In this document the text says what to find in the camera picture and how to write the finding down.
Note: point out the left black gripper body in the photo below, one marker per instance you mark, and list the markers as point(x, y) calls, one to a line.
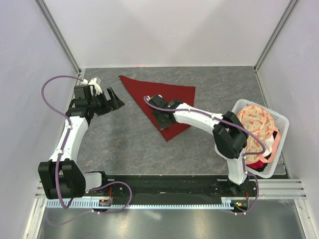
point(99, 104)

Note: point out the dark red cloth napkin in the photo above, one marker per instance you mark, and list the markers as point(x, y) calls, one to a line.
point(139, 89)

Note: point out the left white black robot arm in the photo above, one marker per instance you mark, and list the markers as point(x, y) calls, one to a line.
point(60, 175)

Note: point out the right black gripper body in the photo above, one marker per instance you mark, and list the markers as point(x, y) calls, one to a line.
point(161, 123)

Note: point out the grey slotted cable duct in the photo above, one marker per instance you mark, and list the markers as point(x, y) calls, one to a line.
point(103, 204)

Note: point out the red cloth in basket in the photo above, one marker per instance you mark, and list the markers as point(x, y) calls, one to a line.
point(261, 163)

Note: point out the aluminium frame post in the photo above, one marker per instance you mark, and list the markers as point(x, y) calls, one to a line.
point(292, 4)
point(58, 35)

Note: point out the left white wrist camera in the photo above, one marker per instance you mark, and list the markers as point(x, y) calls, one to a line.
point(93, 83)

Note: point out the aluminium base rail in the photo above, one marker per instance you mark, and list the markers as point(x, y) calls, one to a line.
point(33, 226)

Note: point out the floral peach cloth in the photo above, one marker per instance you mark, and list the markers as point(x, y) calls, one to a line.
point(258, 121)

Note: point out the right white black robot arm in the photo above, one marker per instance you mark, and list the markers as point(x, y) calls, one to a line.
point(228, 133)

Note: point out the white plastic laundry basket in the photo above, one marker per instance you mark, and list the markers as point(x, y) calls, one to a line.
point(280, 129)

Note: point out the right aluminium frame post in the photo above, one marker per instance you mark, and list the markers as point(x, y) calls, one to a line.
point(292, 4)

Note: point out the left aluminium frame post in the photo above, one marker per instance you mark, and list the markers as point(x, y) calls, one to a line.
point(58, 35)

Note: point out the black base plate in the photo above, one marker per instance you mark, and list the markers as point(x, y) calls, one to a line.
point(174, 189)

